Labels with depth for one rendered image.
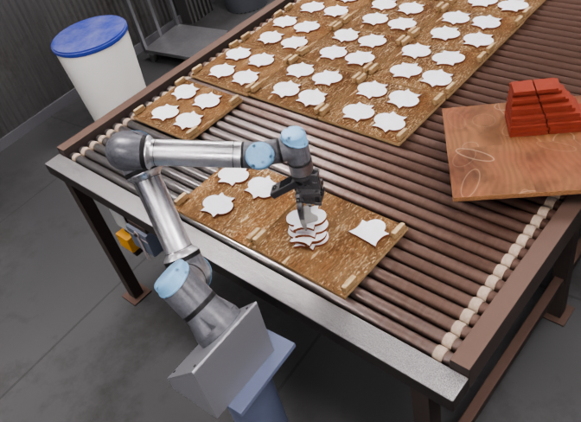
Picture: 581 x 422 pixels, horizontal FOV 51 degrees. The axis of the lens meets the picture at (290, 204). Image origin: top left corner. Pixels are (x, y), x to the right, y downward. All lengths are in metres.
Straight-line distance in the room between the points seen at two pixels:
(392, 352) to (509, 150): 0.82
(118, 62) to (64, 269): 1.57
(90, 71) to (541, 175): 3.31
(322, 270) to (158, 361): 1.38
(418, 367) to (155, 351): 1.73
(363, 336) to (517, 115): 0.93
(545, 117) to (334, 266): 0.88
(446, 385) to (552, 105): 1.02
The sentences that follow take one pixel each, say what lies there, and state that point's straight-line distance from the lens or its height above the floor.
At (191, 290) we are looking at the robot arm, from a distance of 1.74.
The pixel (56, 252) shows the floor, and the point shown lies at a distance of 4.00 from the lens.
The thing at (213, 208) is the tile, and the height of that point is 0.95.
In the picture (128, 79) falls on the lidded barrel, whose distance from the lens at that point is 4.69.
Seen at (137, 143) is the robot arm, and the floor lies 1.50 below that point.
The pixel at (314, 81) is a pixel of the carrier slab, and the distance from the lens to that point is 2.87.
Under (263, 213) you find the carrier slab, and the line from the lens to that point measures 2.23.
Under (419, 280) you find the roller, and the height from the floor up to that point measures 0.91.
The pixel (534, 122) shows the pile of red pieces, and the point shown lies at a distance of 2.25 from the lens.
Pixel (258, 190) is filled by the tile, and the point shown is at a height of 0.95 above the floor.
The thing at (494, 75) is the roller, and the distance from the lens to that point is 2.81.
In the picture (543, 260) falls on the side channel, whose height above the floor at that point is 0.95.
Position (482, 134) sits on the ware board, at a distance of 2.27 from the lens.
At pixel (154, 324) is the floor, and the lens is 3.30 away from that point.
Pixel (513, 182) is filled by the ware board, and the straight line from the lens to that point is 2.07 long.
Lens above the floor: 2.41
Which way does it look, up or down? 41 degrees down
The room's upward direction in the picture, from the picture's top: 14 degrees counter-clockwise
